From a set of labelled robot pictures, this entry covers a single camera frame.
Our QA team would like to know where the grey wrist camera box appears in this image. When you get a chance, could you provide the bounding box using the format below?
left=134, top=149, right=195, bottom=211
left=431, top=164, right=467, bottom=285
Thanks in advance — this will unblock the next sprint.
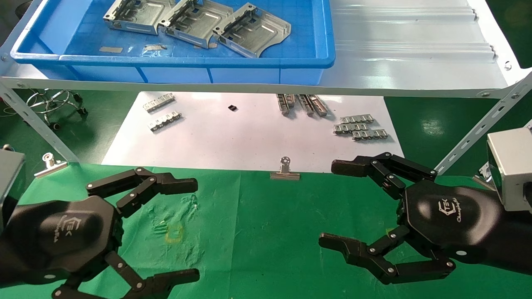
left=486, top=127, right=532, bottom=212
left=0, top=145, right=26, bottom=233

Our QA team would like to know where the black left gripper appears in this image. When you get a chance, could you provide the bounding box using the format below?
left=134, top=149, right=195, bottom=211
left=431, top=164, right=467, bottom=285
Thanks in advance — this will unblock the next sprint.
left=4, top=195, right=200, bottom=299

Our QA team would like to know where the green table cloth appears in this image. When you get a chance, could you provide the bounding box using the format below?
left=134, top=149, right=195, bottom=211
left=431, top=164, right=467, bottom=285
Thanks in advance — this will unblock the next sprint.
left=0, top=163, right=532, bottom=299

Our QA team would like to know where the white metal shelf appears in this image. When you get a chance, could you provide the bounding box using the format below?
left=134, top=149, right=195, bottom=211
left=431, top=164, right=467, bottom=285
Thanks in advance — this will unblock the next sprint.
left=0, top=0, right=532, bottom=99

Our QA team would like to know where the chrome stool base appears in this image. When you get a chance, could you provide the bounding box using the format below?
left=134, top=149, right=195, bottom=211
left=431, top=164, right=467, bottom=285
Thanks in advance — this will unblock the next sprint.
left=26, top=88, right=88, bottom=130

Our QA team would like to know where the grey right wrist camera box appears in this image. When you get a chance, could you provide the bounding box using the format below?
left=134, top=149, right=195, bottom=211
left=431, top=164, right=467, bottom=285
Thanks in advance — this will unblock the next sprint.
left=486, top=127, right=532, bottom=212

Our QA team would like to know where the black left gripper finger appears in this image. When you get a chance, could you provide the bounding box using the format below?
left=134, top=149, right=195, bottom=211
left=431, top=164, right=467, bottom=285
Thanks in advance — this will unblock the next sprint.
left=86, top=167, right=199, bottom=218

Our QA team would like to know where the slotted grey angle strut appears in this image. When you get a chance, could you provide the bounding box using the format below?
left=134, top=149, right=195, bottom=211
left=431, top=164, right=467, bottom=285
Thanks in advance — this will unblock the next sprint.
left=0, top=81, right=80, bottom=163
left=434, top=71, right=532, bottom=175

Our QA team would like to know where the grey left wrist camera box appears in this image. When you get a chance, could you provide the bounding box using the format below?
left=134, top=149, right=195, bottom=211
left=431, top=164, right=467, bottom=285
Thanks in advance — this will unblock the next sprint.
left=0, top=145, right=26, bottom=233

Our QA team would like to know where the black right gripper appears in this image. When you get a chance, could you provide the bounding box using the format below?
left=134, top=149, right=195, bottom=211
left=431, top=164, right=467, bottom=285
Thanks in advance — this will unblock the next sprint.
left=319, top=152, right=505, bottom=285

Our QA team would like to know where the silver binder clip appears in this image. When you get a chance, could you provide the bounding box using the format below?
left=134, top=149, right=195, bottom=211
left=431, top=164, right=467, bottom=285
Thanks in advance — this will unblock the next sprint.
left=34, top=152, right=68, bottom=179
left=473, top=162, right=497, bottom=191
left=270, top=156, right=300, bottom=181

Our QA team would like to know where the grey metal rail pair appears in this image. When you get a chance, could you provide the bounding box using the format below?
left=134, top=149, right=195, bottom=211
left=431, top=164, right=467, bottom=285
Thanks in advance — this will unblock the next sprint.
left=298, top=94, right=329, bottom=117
left=276, top=94, right=296, bottom=115

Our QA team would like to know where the silver sheet metal bracket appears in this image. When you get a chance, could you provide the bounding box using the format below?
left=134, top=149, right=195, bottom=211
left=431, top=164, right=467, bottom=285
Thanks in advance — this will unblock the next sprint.
left=212, top=2, right=291, bottom=58
left=103, top=0, right=177, bottom=35
left=158, top=0, right=234, bottom=49

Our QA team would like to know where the white paper sheet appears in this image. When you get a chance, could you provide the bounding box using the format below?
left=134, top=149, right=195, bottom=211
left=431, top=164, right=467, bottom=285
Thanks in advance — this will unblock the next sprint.
left=101, top=91, right=406, bottom=173

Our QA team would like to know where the blue plastic bin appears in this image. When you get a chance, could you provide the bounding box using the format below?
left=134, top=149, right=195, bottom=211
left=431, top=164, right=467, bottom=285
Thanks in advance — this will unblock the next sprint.
left=10, top=0, right=336, bottom=85

